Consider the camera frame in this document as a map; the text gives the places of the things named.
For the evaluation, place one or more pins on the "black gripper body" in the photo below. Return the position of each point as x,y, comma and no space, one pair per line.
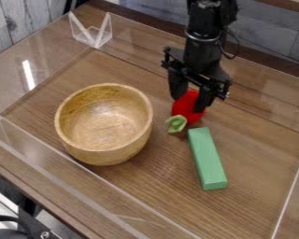
197,62

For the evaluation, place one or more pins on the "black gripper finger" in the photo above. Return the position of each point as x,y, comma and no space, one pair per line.
204,99
177,85

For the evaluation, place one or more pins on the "red plush strawberry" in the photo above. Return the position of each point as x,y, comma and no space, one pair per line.
183,114

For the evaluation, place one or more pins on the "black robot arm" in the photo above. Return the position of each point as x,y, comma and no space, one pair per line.
211,16

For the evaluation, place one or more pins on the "clear acrylic tray walls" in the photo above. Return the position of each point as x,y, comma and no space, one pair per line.
148,198

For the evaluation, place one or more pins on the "wooden bowl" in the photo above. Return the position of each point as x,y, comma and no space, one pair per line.
104,123

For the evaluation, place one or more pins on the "green rectangular block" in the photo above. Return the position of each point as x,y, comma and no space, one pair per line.
208,164

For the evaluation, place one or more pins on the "black metal bracket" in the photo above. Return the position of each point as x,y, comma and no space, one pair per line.
35,229

